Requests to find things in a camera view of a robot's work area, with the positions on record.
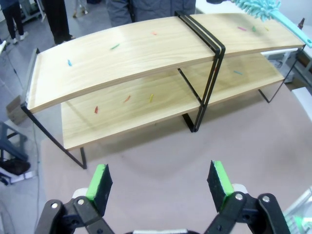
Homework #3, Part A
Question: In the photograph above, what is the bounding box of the large teal microfiber duster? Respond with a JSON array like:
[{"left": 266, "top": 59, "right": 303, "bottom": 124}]
[{"left": 231, "top": 0, "right": 312, "bottom": 48}]

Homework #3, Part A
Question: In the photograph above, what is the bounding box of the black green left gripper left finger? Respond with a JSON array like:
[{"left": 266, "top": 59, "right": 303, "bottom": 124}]
[{"left": 36, "top": 163, "right": 115, "bottom": 234}]

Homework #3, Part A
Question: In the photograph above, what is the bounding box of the white green plastic object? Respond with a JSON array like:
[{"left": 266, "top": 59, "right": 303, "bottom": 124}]
[{"left": 284, "top": 185, "right": 312, "bottom": 234}]

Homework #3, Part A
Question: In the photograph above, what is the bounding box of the bystander in black trousers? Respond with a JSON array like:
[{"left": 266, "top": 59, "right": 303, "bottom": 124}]
[{"left": 45, "top": 0, "right": 75, "bottom": 46}]

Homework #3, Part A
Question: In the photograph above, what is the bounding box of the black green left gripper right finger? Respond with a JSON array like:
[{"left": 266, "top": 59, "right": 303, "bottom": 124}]
[{"left": 203, "top": 160, "right": 291, "bottom": 234}]

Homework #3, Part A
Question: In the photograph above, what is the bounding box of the black bag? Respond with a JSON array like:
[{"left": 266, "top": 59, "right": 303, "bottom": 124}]
[{"left": 0, "top": 158, "right": 31, "bottom": 176}]

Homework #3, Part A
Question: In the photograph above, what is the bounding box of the bystander in light trousers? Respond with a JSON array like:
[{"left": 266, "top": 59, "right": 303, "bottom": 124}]
[{"left": 73, "top": 0, "right": 89, "bottom": 18}]

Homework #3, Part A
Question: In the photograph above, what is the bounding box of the wooden two-tier shelf black frame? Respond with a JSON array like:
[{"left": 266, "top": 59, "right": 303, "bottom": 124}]
[{"left": 20, "top": 10, "right": 307, "bottom": 170}]

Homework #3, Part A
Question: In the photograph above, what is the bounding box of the person in grey jacket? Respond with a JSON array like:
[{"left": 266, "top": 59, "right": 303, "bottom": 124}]
[{"left": 106, "top": 0, "right": 197, "bottom": 27}]

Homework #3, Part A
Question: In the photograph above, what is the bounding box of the bystander with white sneakers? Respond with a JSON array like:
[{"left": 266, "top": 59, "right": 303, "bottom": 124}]
[{"left": 1, "top": 0, "right": 29, "bottom": 44}]

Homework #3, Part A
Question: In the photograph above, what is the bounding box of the blue metal cart frame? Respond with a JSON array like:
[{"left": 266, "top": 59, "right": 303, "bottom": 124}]
[{"left": 0, "top": 121, "right": 29, "bottom": 186}]

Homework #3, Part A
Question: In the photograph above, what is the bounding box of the brown cardboard box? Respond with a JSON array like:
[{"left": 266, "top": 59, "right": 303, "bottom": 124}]
[{"left": 6, "top": 95, "right": 26, "bottom": 125}]

